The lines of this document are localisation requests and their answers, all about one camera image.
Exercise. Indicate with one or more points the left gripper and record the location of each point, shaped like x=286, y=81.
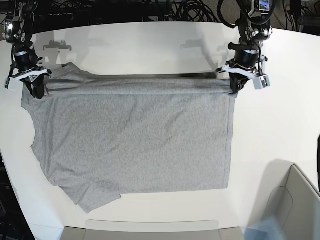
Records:
x=237, y=82

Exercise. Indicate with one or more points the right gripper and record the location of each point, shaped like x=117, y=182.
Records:
x=36, y=85

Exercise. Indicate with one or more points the grey T-shirt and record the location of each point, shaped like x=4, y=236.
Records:
x=98, y=137

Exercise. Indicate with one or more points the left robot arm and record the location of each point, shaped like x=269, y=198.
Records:
x=254, y=27

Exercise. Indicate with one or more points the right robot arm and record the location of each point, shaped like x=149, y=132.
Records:
x=26, y=66

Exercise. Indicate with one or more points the blue blurred object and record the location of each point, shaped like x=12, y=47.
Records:
x=267, y=229

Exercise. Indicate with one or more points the grey chair at bottom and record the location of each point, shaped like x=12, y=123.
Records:
x=122, y=230

